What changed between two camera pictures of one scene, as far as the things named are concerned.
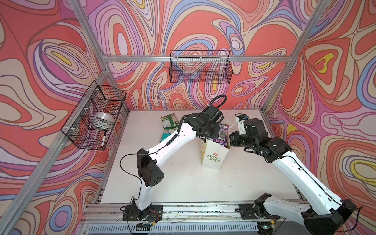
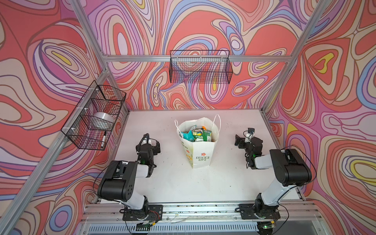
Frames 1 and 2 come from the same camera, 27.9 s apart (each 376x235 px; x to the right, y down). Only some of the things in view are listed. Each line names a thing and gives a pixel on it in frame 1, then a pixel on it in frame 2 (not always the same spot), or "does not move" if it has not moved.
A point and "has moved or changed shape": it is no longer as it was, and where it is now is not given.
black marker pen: x=104 y=139 does not move
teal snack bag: x=167 y=132 has moved or changed shape
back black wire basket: x=200 y=66 does not move
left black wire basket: x=93 y=120 does not move
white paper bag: x=214 y=155 -> x=199 y=153
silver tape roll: x=103 y=117 does not move
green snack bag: x=170 y=121 has moved or changed shape
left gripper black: x=216 y=135 -> x=157 y=149
